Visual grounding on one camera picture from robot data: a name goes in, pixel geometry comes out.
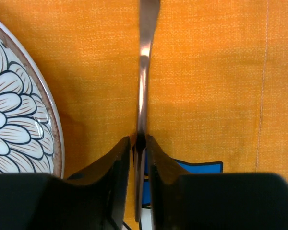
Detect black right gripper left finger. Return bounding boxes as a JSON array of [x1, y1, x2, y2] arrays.
[[0, 137, 131, 230]]

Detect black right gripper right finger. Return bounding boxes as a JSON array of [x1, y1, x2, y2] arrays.
[[146, 136, 288, 230]]

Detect floral patterned ceramic plate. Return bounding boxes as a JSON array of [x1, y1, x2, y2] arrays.
[[0, 22, 65, 178]]

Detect yellow Mickey Mouse placemat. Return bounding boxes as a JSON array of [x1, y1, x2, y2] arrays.
[[0, 0, 288, 230]]

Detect copper butter knife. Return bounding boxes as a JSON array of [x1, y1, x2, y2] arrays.
[[133, 0, 161, 222]]

